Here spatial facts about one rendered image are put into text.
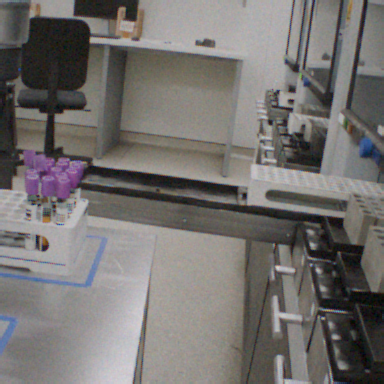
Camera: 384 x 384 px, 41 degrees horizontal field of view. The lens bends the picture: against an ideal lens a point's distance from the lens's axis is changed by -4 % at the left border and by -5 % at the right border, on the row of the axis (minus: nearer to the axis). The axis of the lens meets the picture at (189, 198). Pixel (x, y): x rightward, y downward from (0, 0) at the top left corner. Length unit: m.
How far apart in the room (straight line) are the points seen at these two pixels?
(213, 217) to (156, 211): 0.10
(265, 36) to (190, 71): 0.68
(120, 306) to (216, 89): 3.97
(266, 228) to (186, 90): 3.61
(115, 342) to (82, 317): 0.05
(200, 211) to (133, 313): 0.40
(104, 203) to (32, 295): 0.40
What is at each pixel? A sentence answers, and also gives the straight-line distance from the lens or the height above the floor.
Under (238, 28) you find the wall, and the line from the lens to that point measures 4.46.
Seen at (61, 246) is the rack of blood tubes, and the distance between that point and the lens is 0.64.
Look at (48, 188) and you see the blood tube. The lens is 0.62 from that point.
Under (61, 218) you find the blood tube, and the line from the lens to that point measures 0.63.
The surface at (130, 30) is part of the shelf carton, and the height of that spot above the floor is 0.96.
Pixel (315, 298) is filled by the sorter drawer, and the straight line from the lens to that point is 0.71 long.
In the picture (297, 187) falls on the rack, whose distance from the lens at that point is 0.96.
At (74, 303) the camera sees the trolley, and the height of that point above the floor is 0.82.
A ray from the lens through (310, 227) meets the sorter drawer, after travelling 0.91.
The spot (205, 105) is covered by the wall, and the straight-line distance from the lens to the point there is 4.53.
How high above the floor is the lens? 1.13
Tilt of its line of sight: 19 degrees down
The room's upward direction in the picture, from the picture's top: 7 degrees clockwise
